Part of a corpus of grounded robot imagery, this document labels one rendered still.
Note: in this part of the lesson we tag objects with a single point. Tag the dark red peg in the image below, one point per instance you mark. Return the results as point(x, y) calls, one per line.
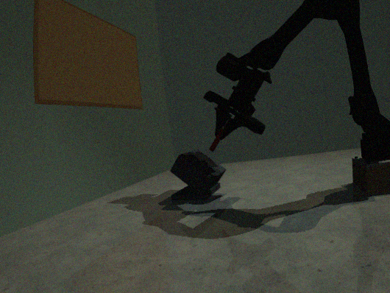
point(217, 140)

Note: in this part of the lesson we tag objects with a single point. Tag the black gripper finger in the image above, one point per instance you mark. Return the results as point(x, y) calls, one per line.
point(221, 119)
point(229, 127)

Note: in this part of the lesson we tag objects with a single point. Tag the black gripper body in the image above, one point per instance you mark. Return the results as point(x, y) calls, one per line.
point(240, 100)

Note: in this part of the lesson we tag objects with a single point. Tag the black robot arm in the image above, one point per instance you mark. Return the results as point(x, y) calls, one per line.
point(364, 109)

